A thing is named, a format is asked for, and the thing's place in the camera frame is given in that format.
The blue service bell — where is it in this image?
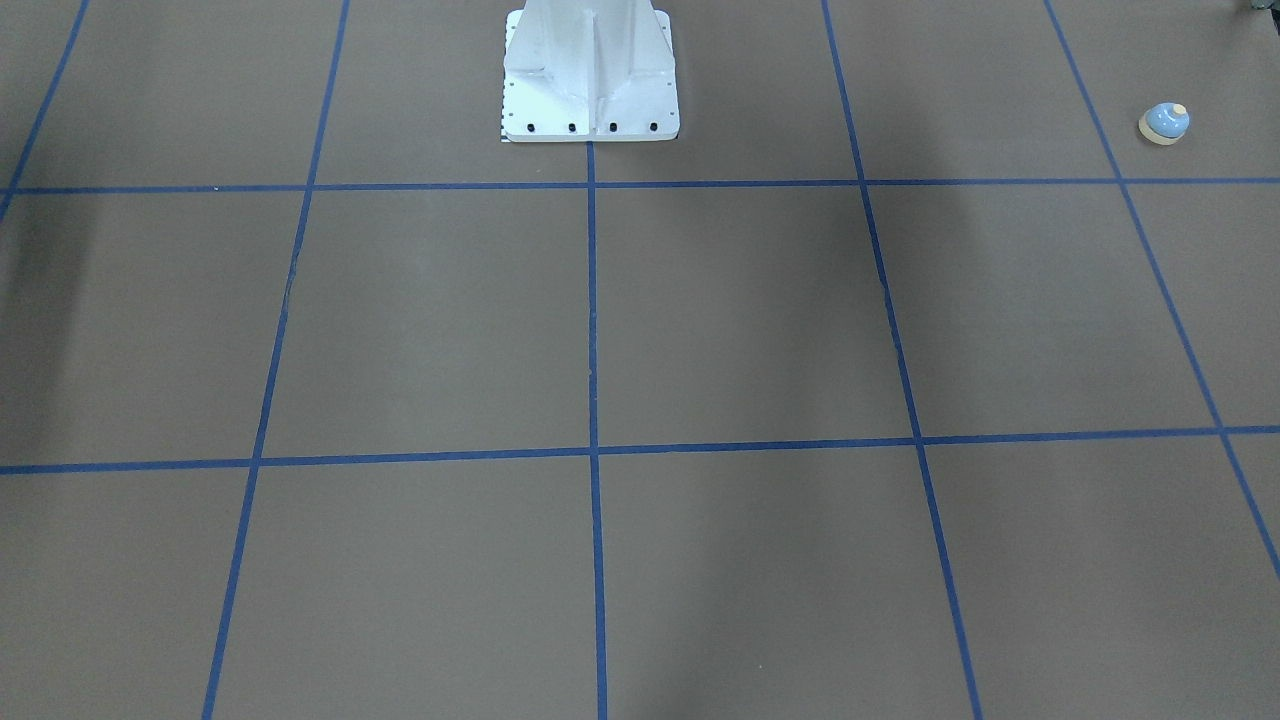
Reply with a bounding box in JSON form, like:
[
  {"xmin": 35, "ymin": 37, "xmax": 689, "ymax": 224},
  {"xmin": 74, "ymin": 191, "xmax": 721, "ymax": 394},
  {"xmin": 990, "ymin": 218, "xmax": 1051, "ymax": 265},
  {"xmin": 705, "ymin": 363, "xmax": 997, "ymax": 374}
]
[{"xmin": 1137, "ymin": 102, "xmax": 1190, "ymax": 146}]

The brown paper table mat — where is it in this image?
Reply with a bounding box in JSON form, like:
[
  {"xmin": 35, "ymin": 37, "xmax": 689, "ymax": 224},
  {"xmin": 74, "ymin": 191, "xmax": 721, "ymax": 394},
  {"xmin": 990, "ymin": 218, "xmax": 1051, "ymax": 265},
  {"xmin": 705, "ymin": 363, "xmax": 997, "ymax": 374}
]
[{"xmin": 3, "ymin": 1, "xmax": 1277, "ymax": 719}]

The white pedestal column with base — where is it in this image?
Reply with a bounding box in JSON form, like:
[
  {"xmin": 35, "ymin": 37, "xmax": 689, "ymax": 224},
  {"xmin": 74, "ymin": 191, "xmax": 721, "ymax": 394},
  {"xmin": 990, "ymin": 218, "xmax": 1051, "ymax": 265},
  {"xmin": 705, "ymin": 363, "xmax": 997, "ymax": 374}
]
[{"xmin": 500, "ymin": 1, "xmax": 681, "ymax": 143}]

